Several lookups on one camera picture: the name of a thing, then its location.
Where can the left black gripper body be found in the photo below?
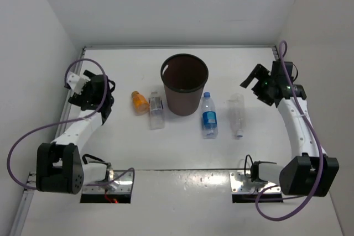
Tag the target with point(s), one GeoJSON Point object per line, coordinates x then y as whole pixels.
{"type": "Point", "coordinates": [78, 99]}

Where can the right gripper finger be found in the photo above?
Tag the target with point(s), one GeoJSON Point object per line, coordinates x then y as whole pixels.
{"type": "Point", "coordinates": [265, 71]}
{"type": "Point", "coordinates": [255, 74]}

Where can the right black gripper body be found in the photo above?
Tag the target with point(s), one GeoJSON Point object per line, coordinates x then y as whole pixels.
{"type": "Point", "coordinates": [261, 90]}

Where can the orange plastic bottle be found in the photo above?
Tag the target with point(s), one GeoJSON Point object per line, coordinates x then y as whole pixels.
{"type": "Point", "coordinates": [140, 104]}

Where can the clear square plastic bottle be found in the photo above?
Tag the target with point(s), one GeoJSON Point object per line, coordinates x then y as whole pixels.
{"type": "Point", "coordinates": [156, 111]}

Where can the blue label water bottle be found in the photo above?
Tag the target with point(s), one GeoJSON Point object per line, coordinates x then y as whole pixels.
{"type": "Point", "coordinates": [209, 118]}

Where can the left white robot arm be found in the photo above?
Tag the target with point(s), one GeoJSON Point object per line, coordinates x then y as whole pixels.
{"type": "Point", "coordinates": [61, 166]}

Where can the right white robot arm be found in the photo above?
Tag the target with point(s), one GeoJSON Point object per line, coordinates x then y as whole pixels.
{"type": "Point", "coordinates": [298, 177]}

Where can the brown plastic waste bin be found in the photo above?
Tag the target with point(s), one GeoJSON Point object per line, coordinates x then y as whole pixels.
{"type": "Point", "coordinates": [184, 77]}

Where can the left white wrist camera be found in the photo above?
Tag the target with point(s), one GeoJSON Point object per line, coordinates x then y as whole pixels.
{"type": "Point", "coordinates": [76, 83]}

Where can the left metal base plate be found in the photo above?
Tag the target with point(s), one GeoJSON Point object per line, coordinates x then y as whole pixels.
{"type": "Point", "coordinates": [117, 183]}

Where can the metal base plate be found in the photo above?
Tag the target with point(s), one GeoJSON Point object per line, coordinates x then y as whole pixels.
{"type": "Point", "coordinates": [117, 183]}
{"type": "Point", "coordinates": [241, 185]}

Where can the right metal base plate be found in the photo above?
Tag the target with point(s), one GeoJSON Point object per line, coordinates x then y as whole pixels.
{"type": "Point", "coordinates": [241, 185]}

